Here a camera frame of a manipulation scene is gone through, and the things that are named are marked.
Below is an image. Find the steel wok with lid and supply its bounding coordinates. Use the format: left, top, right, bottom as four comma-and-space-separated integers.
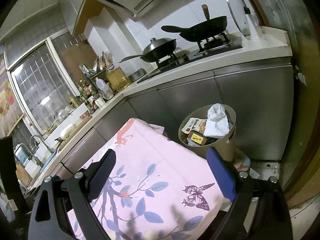
119, 38, 177, 63

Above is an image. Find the wooden cutting board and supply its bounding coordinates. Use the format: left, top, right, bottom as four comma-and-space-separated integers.
16, 162, 32, 187

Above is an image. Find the glass pan lid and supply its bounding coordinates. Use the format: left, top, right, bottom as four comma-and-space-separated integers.
226, 0, 250, 36

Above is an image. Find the gas stove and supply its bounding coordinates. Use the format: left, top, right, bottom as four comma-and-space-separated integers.
137, 34, 242, 83

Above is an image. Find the yellow brown small carton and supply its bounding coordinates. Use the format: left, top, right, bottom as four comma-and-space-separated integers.
187, 131, 207, 147

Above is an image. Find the white plastic jug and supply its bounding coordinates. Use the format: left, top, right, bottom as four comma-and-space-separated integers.
95, 77, 114, 100

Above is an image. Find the black frying pan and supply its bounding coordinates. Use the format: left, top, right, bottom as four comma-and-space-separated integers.
161, 4, 227, 42

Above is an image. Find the white tissue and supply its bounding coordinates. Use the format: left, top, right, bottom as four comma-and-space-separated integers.
203, 103, 229, 138

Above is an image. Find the yellow snack bag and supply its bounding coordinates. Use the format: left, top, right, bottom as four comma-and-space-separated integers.
182, 118, 207, 134

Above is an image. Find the kitchen window with grille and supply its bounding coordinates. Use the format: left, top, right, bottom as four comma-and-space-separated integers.
5, 32, 82, 134

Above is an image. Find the large cooking oil bottle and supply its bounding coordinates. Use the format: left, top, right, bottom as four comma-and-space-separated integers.
106, 64, 131, 92

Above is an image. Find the beige round trash bin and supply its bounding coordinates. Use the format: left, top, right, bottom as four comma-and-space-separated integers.
178, 103, 236, 161

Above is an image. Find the chrome sink faucet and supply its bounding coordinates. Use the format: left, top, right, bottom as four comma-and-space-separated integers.
29, 134, 54, 154

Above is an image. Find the white cup on counter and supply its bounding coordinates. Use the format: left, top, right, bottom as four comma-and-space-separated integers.
94, 96, 106, 108

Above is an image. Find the blue label detergent bottle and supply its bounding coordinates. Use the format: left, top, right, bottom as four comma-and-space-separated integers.
14, 145, 30, 166

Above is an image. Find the pink floral tablecloth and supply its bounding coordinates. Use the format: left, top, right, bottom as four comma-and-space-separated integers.
66, 117, 233, 240

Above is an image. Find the colourful wall poster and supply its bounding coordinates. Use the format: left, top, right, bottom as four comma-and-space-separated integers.
0, 53, 24, 138

